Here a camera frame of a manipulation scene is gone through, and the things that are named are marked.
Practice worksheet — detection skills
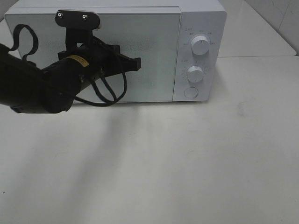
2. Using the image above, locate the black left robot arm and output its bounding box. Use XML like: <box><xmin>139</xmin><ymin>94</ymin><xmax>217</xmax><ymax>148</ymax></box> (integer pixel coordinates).
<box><xmin>0</xmin><ymin>38</ymin><xmax>141</xmax><ymax>113</ymax></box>

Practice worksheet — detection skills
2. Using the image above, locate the round white door button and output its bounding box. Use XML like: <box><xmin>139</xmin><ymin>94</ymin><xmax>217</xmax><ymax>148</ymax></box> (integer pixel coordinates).
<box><xmin>184</xmin><ymin>87</ymin><xmax>199</xmax><ymax>99</ymax></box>

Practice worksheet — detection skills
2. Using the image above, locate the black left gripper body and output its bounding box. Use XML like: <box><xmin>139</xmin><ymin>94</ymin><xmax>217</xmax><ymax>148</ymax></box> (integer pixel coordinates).
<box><xmin>42</xmin><ymin>40</ymin><xmax>113</xmax><ymax>93</ymax></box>

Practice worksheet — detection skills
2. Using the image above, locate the upper white microwave knob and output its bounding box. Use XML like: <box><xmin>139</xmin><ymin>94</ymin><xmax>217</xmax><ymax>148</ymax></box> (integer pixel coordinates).
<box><xmin>191</xmin><ymin>34</ymin><xmax>210</xmax><ymax>56</ymax></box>

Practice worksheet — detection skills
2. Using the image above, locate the white microwave door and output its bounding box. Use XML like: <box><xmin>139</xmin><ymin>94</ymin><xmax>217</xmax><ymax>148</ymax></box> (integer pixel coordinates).
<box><xmin>6</xmin><ymin>14</ymin><xmax>180</xmax><ymax>102</ymax></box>

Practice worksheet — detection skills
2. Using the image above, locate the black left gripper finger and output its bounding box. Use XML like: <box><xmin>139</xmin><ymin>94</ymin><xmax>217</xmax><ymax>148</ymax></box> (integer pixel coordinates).
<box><xmin>102</xmin><ymin>44</ymin><xmax>120</xmax><ymax>55</ymax></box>
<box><xmin>109</xmin><ymin>54</ymin><xmax>141</xmax><ymax>75</ymax></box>

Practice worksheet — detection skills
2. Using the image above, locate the lower white microwave knob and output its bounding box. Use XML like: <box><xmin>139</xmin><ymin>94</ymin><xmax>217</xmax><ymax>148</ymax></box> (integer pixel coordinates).
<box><xmin>187</xmin><ymin>66</ymin><xmax>204</xmax><ymax>83</ymax></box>

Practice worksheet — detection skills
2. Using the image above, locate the white microwave knob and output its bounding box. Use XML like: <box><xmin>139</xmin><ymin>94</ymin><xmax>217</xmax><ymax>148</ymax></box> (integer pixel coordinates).
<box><xmin>191</xmin><ymin>34</ymin><xmax>210</xmax><ymax>56</ymax></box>
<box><xmin>187</xmin><ymin>66</ymin><xmax>204</xmax><ymax>83</ymax></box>

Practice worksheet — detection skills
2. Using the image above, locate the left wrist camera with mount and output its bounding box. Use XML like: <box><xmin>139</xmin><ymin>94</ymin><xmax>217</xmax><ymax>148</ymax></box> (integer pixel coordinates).
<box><xmin>55</xmin><ymin>9</ymin><xmax>100</xmax><ymax>51</ymax></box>

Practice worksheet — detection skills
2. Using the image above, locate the white microwave oven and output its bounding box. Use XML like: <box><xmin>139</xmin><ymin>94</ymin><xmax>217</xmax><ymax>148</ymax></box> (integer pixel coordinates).
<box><xmin>4</xmin><ymin>0</ymin><xmax>227</xmax><ymax>102</ymax></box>

